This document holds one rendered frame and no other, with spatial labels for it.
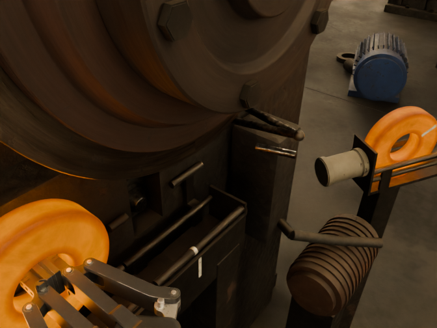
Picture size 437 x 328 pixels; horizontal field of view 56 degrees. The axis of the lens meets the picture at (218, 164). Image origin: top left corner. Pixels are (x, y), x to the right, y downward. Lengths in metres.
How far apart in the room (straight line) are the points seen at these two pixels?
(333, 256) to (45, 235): 0.60
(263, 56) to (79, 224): 0.24
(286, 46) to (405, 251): 1.39
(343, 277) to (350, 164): 0.22
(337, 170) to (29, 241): 0.60
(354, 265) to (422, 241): 0.92
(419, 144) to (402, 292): 0.76
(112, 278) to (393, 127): 0.62
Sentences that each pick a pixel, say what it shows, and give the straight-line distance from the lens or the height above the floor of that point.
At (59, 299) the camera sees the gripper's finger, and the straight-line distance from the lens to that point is 0.40.
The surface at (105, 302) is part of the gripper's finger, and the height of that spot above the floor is 0.85.
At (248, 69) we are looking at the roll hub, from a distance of 0.36.
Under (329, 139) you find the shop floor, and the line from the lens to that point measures 2.25.
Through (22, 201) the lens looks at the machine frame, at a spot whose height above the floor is 0.86.
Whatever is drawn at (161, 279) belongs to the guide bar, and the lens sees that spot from 0.57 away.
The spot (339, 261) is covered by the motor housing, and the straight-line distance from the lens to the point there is 0.87.
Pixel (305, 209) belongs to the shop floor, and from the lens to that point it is 1.77.
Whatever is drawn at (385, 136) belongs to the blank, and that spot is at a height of 0.74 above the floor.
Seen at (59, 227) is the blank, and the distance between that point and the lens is 0.41.
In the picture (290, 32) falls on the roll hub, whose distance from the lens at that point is 0.42.
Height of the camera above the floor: 1.16
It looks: 36 degrees down
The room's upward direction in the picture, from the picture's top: 1 degrees clockwise
